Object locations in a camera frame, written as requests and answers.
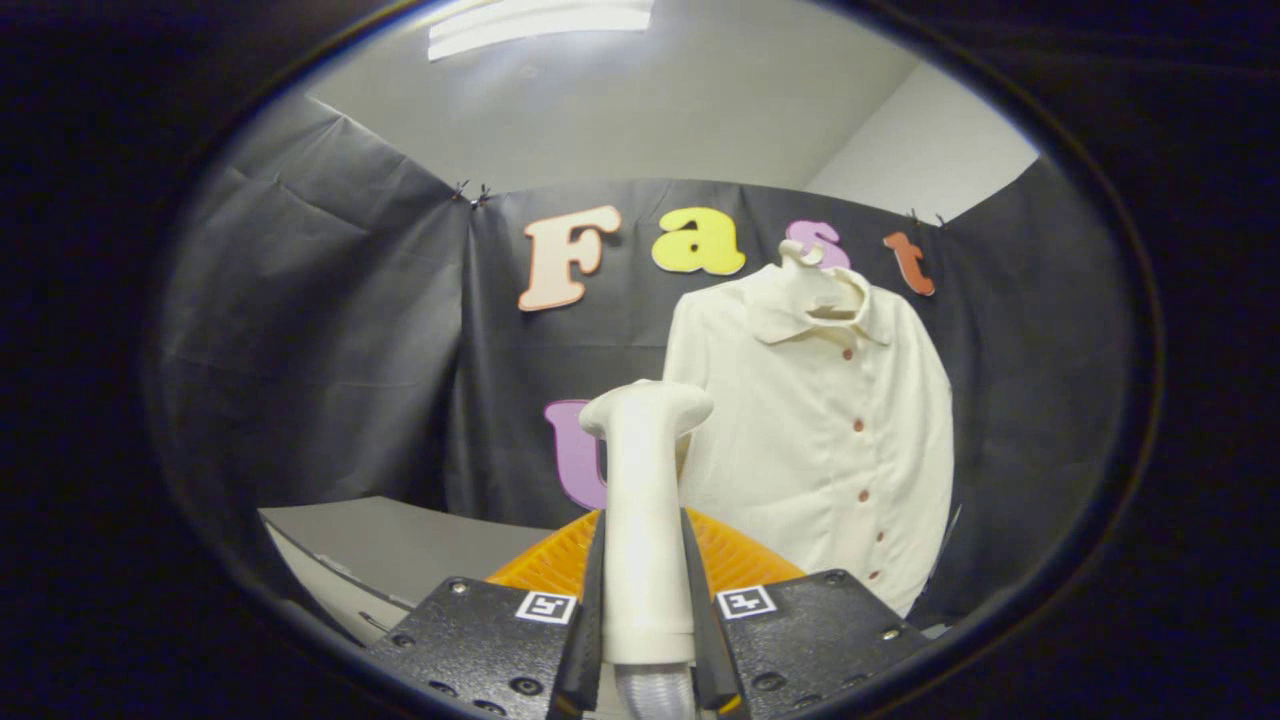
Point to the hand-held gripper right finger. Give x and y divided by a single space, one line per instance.
810 630

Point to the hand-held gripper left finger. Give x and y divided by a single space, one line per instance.
490 640

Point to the cream button shirt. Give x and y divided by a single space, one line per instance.
800 450

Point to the white clothes hanger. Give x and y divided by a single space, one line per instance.
815 290

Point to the grey cabinet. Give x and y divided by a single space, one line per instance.
400 540

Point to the black backdrop cloth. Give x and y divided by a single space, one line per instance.
330 350

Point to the ceiling light panel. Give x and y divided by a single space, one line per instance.
540 20

